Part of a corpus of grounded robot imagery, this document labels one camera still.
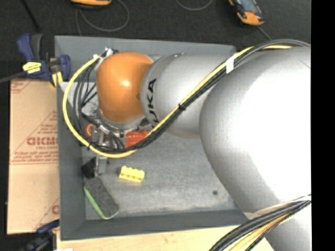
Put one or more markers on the green sponge dark grey top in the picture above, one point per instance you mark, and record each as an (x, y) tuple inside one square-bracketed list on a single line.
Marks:
[(102, 199)]

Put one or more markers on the black rounded object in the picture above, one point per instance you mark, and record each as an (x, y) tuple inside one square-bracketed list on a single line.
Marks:
[(88, 168)]

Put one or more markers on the red-orange plastic object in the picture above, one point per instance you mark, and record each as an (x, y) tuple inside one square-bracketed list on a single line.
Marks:
[(134, 138)]

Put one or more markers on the yellow toy brick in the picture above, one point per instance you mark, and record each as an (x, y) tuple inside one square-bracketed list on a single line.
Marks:
[(131, 174)]

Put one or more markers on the brown cardboard board red print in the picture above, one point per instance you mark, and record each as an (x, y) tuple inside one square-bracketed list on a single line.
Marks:
[(31, 171)]

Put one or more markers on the grey metal bin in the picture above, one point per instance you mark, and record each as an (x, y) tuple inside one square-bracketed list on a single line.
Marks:
[(170, 195)]

